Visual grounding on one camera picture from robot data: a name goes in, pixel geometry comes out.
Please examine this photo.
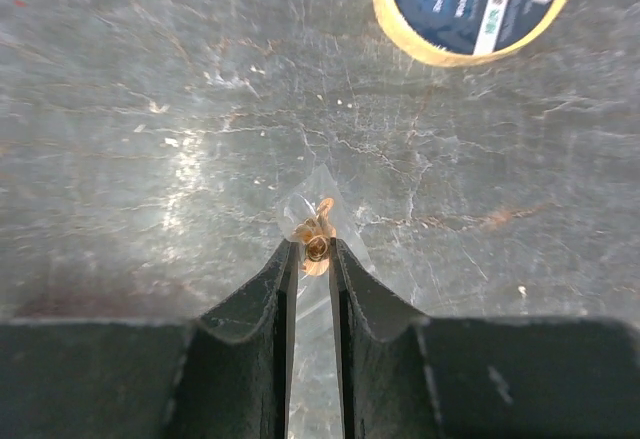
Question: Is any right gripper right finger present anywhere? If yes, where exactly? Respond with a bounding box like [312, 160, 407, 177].
[329, 239, 639, 438]

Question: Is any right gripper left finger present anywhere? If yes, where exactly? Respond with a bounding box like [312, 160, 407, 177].
[1, 241, 298, 438]

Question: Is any small clear plastic bag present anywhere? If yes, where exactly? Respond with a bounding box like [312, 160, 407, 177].
[276, 164, 375, 438]

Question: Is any masking tape roll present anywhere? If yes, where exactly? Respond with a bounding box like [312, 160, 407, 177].
[373, 0, 568, 67]

